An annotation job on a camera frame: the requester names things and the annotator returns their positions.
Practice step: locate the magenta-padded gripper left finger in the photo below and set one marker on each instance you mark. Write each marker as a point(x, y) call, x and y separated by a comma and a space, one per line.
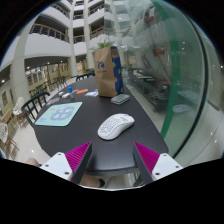
point(60, 163)

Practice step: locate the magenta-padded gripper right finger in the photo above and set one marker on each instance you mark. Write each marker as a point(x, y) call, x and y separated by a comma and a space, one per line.
point(165, 164)

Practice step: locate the white perforated computer mouse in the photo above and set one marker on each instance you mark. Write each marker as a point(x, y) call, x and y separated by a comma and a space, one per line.
point(115, 126)

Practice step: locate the teal printed mouse pad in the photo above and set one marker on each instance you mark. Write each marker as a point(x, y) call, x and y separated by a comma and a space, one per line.
point(60, 114)

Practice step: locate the black spindle-back chair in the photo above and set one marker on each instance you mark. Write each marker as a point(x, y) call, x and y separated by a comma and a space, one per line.
point(32, 107)

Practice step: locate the small clear plastic packet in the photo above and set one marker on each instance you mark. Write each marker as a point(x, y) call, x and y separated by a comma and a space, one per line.
point(52, 101)

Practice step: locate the small white box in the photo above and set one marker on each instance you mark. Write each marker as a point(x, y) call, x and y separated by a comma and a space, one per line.
point(65, 95)

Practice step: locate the small grey-white block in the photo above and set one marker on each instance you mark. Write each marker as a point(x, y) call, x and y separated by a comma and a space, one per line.
point(60, 93)

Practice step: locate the white lattice chair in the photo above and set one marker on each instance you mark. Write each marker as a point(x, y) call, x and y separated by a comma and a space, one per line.
point(18, 106)

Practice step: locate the small blue-capped bottle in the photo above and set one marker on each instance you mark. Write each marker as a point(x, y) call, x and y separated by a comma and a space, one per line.
point(70, 91)

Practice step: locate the orange flat packet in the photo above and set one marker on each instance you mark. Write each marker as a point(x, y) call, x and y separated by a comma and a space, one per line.
point(81, 91)

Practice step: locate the clear plastic bag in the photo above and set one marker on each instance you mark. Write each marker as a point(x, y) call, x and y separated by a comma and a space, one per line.
point(92, 94)

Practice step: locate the group of dark chairs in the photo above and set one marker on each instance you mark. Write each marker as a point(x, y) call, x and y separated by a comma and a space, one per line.
point(50, 85)

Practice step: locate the grey flat case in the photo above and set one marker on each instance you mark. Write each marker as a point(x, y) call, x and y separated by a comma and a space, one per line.
point(120, 98)

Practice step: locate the black curved-back chair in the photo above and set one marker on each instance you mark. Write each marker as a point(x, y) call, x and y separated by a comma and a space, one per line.
point(85, 76)

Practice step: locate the brown paper bag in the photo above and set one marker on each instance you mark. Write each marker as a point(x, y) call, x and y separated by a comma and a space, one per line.
point(106, 75)

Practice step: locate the large white cylindrical exhibit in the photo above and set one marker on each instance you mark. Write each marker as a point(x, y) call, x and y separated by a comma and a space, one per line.
point(150, 50)

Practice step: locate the green potted plant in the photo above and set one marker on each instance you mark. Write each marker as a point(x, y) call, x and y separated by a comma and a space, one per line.
point(105, 44)

